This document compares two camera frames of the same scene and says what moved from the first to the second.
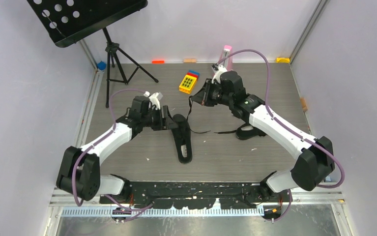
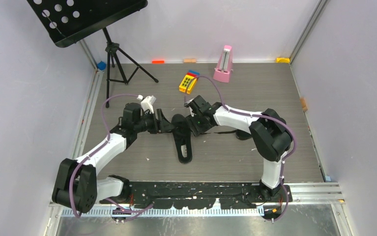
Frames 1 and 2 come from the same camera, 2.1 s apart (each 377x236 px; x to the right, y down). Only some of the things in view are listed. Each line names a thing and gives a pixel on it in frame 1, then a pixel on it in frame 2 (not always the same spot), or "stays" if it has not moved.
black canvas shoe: (182, 135) stays
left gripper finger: (164, 111) → (161, 120)
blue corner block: (101, 65) stays
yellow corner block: (282, 60) stays
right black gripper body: (217, 97) → (197, 125)
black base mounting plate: (177, 195) stays
